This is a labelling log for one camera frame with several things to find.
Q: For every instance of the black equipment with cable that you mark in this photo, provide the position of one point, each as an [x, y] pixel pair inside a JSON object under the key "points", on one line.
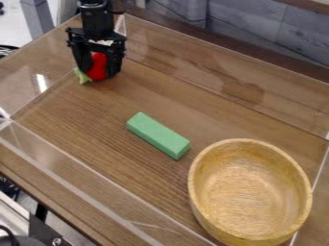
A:
{"points": [[30, 233]]}

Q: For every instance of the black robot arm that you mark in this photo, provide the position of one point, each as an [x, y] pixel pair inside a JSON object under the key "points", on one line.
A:
{"points": [[98, 21]]}

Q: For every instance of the clear acrylic tray wall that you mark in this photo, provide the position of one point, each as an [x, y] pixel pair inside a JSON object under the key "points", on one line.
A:
{"points": [[115, 187]]}

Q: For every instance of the wooden bowl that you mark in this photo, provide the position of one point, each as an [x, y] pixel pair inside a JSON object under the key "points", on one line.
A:
{"points": [[250, 192]]}

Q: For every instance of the grey table leg post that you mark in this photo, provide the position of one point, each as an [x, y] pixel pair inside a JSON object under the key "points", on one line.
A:
{"points": [[38, 16]]}

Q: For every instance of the red plush strawberry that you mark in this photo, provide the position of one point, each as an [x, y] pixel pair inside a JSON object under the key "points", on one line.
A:
{"points": [[98, 71]]}

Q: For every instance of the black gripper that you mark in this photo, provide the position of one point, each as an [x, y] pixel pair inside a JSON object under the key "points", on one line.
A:
{"points": [[110, 44]]}

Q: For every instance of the green rectangular block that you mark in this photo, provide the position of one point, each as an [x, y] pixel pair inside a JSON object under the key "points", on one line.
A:
{"points": [[159, 135]]}

